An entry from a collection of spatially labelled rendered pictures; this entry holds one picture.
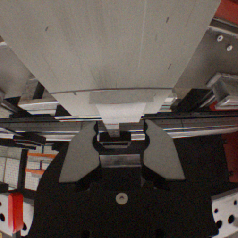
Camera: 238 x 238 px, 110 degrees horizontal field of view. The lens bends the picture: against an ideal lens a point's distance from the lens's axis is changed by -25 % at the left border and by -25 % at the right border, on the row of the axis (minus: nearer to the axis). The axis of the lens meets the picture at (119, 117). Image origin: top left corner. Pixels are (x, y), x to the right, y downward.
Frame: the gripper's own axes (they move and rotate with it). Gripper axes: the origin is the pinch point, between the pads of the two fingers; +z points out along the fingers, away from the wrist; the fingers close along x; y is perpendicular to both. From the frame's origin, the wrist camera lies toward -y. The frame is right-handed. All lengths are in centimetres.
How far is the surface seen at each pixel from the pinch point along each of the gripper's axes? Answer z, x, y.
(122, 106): 6.5, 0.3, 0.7
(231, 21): 18.9, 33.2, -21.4
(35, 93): 13.8, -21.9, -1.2
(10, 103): 33, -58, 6
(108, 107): 6.7, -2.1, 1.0
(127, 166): 1.8, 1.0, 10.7
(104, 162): 3.0, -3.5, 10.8
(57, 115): 9.5, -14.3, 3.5
